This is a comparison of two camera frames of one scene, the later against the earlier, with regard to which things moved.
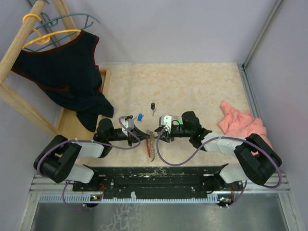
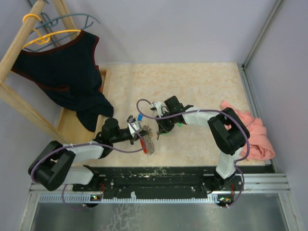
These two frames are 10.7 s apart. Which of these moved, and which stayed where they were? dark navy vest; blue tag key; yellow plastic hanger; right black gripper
Moved: right black gripper
Stayed: blue tag key; yellow plastic hanger; dark navy vest
